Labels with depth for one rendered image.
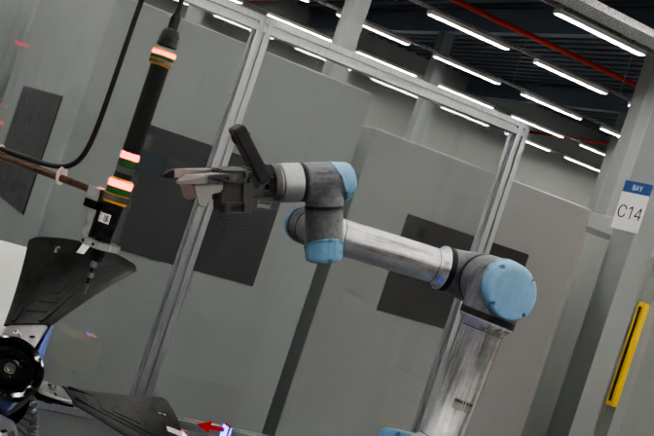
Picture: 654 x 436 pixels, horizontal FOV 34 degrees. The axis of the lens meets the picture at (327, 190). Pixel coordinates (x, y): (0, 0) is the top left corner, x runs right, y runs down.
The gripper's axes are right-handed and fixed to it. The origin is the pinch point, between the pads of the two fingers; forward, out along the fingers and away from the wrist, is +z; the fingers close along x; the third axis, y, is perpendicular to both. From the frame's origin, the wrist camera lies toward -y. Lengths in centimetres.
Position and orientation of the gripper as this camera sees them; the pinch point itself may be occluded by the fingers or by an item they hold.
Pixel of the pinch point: (173, 174)
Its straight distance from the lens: 196.8
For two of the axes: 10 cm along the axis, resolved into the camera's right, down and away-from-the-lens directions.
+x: -4.0, -1.3, 9.1
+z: -9.2, 0.3, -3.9
